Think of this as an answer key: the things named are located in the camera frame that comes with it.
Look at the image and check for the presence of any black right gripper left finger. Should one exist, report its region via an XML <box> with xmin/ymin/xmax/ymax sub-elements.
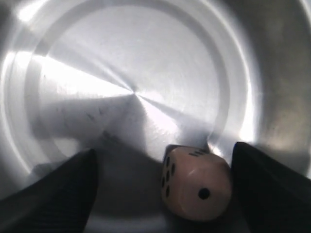
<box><xmin>0</xmin><ymin>150</ymin><xmax>97</xmax><ymax>233</ymax></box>

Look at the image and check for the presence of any stainless steel bowl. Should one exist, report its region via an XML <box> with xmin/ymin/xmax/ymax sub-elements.
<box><xmin>0</xmin><ymin>0</ymin><xmax>311</xmax><ymax>233</ymax></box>

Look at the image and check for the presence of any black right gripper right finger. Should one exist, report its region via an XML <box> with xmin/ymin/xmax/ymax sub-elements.
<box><xmin>231</xmin><ymin>142</ymin><xmax>311</xmax><ymax>233</ymax></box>

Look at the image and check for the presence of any beige wooden die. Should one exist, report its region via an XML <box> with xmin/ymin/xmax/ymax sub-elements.
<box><xmin>161</xmin><ymin>145</ymin><xmax>232</xmax><ymax>222</ymax></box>

